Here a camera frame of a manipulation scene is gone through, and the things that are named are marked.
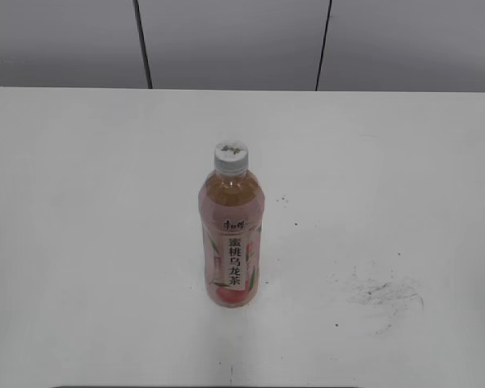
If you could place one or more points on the peach oolong tea bottle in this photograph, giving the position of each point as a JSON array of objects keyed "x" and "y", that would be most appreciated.
[{"x": 231, "y": 213}]

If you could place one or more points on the white bottle cap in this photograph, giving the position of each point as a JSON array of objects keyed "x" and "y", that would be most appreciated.
[{"x": 231, "y": 157}]

